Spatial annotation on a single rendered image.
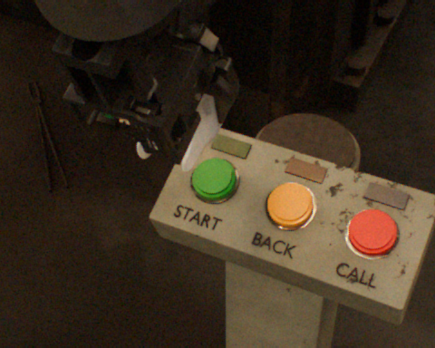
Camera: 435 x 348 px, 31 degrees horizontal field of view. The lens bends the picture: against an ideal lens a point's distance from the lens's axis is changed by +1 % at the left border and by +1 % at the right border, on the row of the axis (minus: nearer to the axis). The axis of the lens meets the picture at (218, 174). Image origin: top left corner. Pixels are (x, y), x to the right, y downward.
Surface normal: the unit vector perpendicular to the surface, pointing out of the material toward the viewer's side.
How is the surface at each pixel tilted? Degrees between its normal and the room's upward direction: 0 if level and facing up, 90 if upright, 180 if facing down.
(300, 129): 0
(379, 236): 20
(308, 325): 90
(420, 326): 0
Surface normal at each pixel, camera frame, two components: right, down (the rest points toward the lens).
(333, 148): -0.01, -0.70
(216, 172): -0.15, -0.43
